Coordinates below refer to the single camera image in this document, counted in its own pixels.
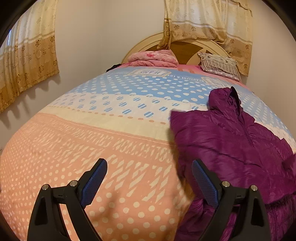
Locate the polka dot bed quilt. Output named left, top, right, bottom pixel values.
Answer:
left=1, top=65, right=295, bottom=240

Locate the striped floral pillow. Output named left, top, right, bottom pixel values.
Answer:
left=198, top=52, right=241, bottom=82

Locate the yellow curtain behind headboard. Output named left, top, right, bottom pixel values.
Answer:
left=158, top=0, right=253, bottom=76

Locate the dark object beside bed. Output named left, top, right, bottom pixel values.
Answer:
left=106, top=64, right=121, bottom=72

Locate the yellow curtain left window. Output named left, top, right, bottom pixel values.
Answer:
left=1, top=0, right=59, bottom=111

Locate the cream wooden headboard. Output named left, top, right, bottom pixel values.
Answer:
left=121, top=33, right=230, bottom=65

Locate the purple hooded puffer jacket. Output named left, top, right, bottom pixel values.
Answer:
left=170, top=87, right=295, bottom=240

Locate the folded pink blanket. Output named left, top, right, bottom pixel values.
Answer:
left=127, top=50, right=179, bottom=68

